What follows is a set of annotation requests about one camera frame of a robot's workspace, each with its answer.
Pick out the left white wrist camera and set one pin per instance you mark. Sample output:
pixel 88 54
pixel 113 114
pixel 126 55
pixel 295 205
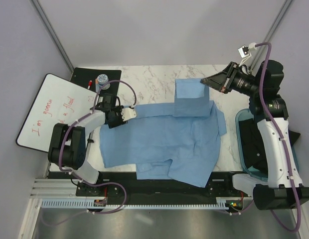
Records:
pixel 128 113

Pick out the black mat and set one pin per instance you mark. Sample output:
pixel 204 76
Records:
pixel 82 76

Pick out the light blue long sleeve shirt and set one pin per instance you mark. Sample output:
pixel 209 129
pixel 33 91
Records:
pixel 179 140

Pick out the blue white round container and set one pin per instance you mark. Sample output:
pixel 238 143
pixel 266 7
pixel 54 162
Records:
pixel 103 80

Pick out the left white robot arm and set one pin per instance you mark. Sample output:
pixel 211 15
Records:
pixel 68 143

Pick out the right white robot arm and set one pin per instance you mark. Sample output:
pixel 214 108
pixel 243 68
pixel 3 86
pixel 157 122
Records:
pixel 284 185

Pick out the white dry-erase board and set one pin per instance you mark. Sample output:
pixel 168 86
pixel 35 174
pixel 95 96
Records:
pixel 57 101

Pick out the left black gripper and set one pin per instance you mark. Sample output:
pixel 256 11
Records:
pixel 120 122

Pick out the white slotted cable duct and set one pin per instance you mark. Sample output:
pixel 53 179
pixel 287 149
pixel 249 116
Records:
pixel 220 204

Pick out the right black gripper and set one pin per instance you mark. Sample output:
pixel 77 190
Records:
pixel 224 79

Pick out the light blue marker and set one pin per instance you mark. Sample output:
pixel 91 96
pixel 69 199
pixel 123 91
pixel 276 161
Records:
pixel 97 87

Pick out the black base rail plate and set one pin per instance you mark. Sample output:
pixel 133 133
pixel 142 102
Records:
pixel 127 189

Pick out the teal plastic bin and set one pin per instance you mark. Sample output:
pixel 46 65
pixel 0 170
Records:
pixel 241 149

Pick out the black clothes in bin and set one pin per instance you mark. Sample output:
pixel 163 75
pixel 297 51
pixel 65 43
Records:
pixel 254 149

